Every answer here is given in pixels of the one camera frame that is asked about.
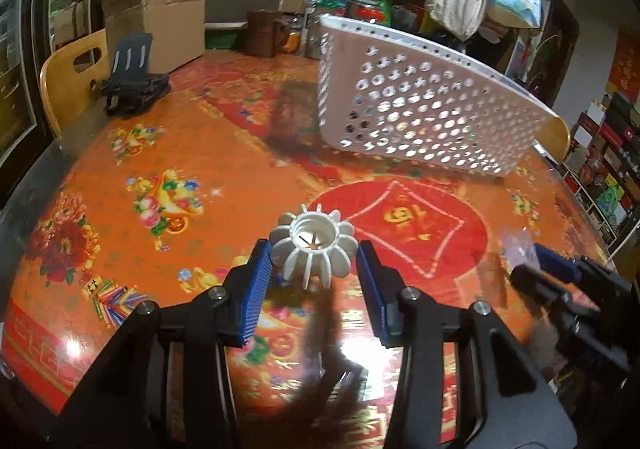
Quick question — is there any open cardboard box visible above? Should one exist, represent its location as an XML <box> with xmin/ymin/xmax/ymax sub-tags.
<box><xmin>97</xmin><ymin>0</ymin><xmax>211</xmax><ymax>75</ymax></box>

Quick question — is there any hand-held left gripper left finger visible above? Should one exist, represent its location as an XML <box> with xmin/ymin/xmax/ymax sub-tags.
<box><xmin>47</xmin><ymin>238</ymin><xmax>273</xmax><ymax>449</ymax></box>

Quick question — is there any dark glass door cabinet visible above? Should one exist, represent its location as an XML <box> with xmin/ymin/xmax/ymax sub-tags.
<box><xmin>0</xmin><ymin>0</ymin><xmax>66</xmax><ymax>200</ymax></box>

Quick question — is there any clear plastic packet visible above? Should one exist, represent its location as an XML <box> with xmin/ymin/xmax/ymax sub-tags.
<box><xmin>500</xmin><ymin>228</ymin><xmax>538</xmax><ymax>270</ymax></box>

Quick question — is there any shelf of boxes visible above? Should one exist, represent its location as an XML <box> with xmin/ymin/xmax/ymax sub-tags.
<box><xmin>560</xmin><ymin>89</ymin><xmax>640</xmax><ymax>250</ymax></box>

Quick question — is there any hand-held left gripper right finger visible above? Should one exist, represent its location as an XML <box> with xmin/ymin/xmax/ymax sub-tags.
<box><xmin>356</xmin><ymin>240</ymin><xmax>578</xmax><ymax>449</ymax></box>

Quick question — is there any black folding phone stand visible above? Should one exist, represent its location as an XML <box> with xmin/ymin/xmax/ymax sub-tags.
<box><xmin>100</xmin><ymin>33</ymin><xmax>171</xmax><ymax>117</ymax></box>

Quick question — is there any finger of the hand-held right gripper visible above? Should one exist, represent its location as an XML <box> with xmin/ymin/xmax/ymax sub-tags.
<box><xmin>532</xmin><ymin>243</ymin><xmax>581</xmax><ymax>282</ymax></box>
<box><xmin>509</xmin><ymin>264</ymin><xmax>576</xmax><ymax>310</ymax></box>

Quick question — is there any wooden chair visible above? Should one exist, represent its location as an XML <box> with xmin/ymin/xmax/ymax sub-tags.
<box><xmin>532</xmin><ymin>116</ymin><xmax>571</xmax><ymax>162</ymax></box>
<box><xmin>39</xmin><ymin>28</ymin><xmax>113</xmax><ymax>140</ymax></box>

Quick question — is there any white ribbed round plastic piece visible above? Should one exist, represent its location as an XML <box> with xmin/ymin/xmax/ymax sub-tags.
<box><xmin>269</xmin><ymin>204</ymin><xmax>360</xmax><ymax>291</ymax></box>

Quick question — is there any white perforated plastic basket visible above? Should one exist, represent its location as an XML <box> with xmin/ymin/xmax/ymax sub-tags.
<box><xmin>317</xmin><ymin>13</ymin><xmax>563</xmax><ymax>178</ymax></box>

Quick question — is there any brown ceramic jug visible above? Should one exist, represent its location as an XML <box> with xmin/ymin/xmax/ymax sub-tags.
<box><xmin>245</xmin><ymin>9</ymin><xmax>291</xmax><ymax>57</ymax></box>

